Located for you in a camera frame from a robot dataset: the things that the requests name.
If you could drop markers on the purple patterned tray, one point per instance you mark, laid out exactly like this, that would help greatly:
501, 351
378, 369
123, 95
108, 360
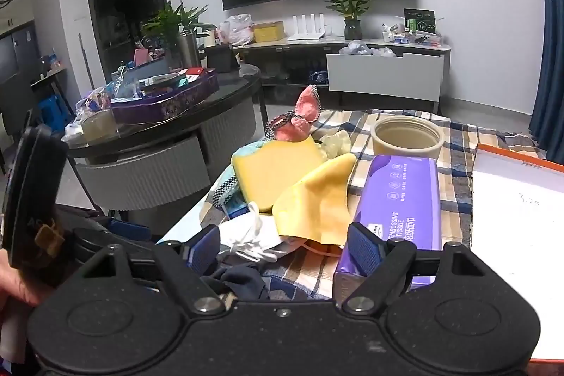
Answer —
176, 103

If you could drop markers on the yellow cleaning cloth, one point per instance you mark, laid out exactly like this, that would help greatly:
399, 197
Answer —
315, 204

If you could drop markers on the potted plant in dark vase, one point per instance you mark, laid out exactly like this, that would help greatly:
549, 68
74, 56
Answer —
352, 6

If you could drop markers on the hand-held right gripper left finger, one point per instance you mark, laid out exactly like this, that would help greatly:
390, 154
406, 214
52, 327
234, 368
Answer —
206, 249

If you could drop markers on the white wifi router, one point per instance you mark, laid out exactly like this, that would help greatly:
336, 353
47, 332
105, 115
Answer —
306, 30

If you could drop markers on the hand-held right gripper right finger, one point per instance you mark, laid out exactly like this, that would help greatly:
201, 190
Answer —
364, 249

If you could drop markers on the white face mask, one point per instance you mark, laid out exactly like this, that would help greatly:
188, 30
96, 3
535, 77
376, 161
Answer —
251, 239

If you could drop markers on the pile of small boxes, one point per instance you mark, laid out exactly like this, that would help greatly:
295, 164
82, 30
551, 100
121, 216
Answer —
409, 37

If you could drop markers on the long television cabinet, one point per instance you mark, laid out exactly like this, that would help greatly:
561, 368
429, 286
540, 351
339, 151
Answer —
282, 59

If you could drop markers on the pink white plastic bag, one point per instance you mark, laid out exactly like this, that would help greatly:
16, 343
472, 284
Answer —
235, 30

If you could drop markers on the crumpled clear plastic bags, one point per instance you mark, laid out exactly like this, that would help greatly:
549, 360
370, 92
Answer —
361, 49

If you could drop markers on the dark navy cloth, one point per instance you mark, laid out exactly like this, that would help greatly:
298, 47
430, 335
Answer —
240, 279

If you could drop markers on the yellow sponge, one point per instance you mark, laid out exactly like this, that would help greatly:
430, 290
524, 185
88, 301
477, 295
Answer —
275, 169

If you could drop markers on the round glass top table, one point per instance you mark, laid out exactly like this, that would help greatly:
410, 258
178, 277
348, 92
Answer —
145, 173

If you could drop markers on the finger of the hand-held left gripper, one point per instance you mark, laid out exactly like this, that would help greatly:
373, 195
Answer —
130, 230

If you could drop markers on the blue curtain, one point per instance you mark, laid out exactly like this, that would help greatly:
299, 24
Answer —
548, 50

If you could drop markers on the black square box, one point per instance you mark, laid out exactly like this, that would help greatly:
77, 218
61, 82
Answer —
218, 59

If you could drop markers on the green black box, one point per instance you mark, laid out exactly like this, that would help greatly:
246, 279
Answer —
419, 21

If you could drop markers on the purple tissue pack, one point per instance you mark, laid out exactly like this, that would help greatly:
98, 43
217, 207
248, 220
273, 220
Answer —
396, 200

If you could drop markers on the steel thermos bottle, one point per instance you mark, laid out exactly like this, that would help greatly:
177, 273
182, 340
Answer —
188, 50

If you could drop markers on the plaid blanket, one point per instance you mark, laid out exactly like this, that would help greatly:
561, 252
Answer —
458, 164

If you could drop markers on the yellow cardboard box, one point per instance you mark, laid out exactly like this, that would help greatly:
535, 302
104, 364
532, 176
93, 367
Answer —
268, 33

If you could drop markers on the beige round cup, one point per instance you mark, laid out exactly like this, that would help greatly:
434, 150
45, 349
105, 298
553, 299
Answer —
407, 142

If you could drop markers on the white open drawer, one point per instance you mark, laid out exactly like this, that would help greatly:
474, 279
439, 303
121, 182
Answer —
383, 76

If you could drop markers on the bamboo plant with long leaves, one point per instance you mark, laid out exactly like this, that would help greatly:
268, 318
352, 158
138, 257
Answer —
169, 23

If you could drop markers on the person's left hand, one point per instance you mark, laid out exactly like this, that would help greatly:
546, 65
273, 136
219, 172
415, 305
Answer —
17, 281

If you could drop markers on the orange rimmed white box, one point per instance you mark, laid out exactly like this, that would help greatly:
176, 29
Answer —
515, 217

